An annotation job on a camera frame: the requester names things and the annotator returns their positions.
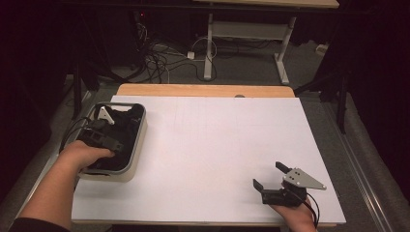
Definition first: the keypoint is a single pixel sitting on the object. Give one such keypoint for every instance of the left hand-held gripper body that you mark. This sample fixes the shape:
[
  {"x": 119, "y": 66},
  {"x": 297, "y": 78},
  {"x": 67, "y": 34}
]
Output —
[{"x": 100, "y": 135}]

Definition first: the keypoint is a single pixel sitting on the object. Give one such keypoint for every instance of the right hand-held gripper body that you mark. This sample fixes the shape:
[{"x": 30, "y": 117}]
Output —
[{"x": 301, "y": 180}]

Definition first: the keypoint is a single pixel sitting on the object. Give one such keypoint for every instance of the black knitted vest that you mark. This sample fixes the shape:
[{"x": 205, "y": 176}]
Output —
[{"x": 125, "y": 135}]

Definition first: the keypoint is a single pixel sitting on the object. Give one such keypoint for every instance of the beige plastic basin grey rim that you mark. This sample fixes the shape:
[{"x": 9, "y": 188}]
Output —
[{"x": 133, "y": 174}]

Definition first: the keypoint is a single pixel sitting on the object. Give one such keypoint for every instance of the person's left hand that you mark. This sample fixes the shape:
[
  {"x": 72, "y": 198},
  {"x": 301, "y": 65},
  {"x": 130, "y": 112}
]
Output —
[{"x": 83, "y": 156}]

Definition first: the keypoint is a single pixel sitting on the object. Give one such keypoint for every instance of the person's right hand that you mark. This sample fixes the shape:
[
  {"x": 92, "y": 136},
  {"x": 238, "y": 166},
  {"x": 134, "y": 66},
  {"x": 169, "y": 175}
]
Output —
[{"x": 295, "y": 217}]

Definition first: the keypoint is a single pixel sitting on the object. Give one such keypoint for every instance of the black metal stand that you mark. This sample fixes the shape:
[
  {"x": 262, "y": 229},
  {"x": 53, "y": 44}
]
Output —
[
  {"x": 341, "y": 109},
  {"x": 77, "y": 96}
]

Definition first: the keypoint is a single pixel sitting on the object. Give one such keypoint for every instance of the white board sheet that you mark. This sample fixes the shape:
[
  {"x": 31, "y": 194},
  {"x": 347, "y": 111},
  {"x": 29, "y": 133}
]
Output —
[{"x": 209, "y": 145}]

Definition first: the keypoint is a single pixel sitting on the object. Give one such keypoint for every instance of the grey table grommet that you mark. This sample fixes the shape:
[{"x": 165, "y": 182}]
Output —
[{"x": 239, "y": 95}]

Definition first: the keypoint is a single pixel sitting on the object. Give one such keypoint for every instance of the white power adapter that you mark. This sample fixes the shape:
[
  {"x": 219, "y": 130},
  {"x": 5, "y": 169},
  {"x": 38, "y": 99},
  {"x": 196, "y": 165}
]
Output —
[{"x": 190, "y": 55}]

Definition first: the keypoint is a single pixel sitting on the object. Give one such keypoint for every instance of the small white box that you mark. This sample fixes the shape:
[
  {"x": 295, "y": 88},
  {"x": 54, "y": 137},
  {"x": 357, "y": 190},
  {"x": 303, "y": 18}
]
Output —
[{"x": 322, "y": 49}]

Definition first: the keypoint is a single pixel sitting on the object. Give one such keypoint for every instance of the white-legged desk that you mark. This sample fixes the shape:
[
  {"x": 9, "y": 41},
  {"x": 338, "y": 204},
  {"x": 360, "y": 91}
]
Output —
[{"x": 209, "y": 48}]

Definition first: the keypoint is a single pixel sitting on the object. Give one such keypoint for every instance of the metal floor rail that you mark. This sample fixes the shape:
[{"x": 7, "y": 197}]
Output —
[
  {"x": 361, "y": 180},
  {"x": 80, "y": 109}
]

